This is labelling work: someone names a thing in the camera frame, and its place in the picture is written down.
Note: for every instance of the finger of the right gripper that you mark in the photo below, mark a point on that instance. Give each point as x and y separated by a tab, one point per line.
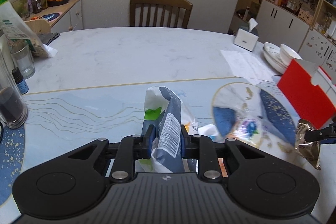
315	135

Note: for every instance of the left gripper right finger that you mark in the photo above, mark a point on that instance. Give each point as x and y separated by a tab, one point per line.
206	152

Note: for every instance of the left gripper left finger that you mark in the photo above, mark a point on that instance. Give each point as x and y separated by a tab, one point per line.
127	152

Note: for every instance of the gold foil snack packet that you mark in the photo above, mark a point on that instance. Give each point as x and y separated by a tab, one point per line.
309	150

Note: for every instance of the dark blue white bag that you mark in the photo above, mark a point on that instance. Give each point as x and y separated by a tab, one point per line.
167	113

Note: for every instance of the red cardboard box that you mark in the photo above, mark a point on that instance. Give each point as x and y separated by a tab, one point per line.
310	91

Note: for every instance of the blueberry bread packet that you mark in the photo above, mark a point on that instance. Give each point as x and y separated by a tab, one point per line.
253	130

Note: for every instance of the white ceramic bowl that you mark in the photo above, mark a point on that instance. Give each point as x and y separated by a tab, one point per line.
287	54

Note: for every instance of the stacked white plates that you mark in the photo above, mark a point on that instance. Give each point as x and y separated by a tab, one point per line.
272	56

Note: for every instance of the white paper sheets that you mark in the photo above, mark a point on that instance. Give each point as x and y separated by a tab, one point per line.
249	67

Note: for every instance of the white tissue box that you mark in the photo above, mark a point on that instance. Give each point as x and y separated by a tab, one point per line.
247	36

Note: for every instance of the tall glass jar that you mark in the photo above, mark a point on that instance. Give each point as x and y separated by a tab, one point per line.
14	111

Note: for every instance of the small blue bottle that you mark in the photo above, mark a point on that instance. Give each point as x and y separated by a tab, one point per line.
20	81

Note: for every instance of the small drinking glass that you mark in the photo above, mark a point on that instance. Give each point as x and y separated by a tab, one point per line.
22	58

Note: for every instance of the white sideboard cabinet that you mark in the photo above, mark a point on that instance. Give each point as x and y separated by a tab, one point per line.
63	18

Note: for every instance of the wooden chair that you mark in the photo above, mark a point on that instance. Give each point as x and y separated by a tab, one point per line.
160	13

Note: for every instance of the green white snack bag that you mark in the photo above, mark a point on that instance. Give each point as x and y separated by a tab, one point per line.
16	29

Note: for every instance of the white wall cabinet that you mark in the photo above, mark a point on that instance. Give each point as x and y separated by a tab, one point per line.
301	24

